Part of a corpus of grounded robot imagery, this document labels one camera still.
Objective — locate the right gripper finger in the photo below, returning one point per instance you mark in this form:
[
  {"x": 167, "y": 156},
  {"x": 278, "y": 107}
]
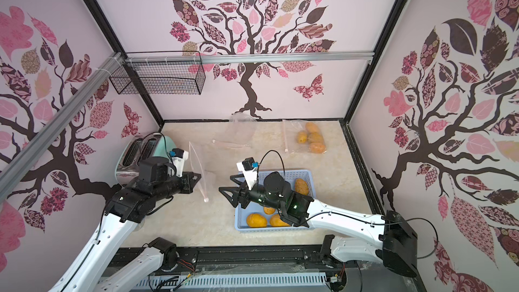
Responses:
[
  {"x": 239, "y": 180},
  {"x": 232, "y": 194}
]

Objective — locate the aluminium frame bar back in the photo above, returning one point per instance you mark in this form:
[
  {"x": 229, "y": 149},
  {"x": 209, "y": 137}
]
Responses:
[{"x": 256, "y": 58}]

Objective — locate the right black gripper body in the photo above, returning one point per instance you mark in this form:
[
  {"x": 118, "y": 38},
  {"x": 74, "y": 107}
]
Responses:
[{"x": 239, "y": 194}]

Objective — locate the black wire basket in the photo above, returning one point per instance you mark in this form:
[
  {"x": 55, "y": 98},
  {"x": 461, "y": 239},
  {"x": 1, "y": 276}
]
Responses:
[{"x": 160, "y": 73}]

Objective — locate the white vent strip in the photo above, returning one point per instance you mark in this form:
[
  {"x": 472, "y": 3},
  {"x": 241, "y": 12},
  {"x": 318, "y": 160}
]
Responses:
[{"x": 223, "y": 282}]

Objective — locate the mint green toaster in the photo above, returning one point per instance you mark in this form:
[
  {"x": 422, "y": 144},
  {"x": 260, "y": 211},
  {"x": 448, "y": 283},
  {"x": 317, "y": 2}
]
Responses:
[{"x": 141, "y": 148}]

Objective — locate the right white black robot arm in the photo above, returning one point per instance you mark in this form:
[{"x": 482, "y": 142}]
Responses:
[{"x": 385, "y": 239}]

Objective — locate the clear zipper bag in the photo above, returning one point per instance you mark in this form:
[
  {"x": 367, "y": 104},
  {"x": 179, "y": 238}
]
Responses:
[
  {"x": 290, "y": 129},
  {"x": 199, "y": 162},
  {"x": 239, "y": 132}
]

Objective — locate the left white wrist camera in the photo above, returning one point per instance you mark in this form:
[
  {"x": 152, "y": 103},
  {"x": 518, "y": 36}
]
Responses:
[{"x": 178, "y": 157}]

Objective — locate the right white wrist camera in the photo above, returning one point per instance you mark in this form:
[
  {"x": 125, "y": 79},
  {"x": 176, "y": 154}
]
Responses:
[{"x": 249, "y": 169}]

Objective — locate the aluminium frame bar left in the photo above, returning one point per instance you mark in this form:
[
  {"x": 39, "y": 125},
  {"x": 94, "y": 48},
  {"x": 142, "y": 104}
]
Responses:
[{"x": 14, "y": 172}]

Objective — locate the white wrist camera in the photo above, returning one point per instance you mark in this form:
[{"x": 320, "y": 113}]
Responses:
[
  {"x": 249, "y": 169},
  {"x": 178, "y": 157}
]

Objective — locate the aluminium frame bar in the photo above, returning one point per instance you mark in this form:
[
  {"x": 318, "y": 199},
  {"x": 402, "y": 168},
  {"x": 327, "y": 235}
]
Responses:
[
  {"x": 256, "y": 58},
  {"x": 14, "y": 172}
]

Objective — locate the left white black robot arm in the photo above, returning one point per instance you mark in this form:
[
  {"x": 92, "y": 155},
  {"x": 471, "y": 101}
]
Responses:
[{"x": 120, "y": 218}]

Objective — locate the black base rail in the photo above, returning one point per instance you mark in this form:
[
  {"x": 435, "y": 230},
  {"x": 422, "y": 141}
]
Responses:
[{"x": 341, "y": 276}]

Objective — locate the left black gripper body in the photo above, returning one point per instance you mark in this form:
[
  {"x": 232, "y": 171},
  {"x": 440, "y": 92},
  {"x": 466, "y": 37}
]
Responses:
[{"x": 174, "y": 184}]

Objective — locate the light blue plastic basket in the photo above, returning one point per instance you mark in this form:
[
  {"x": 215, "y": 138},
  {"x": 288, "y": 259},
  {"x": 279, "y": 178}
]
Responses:
[{"x": 290, "y": 176}]

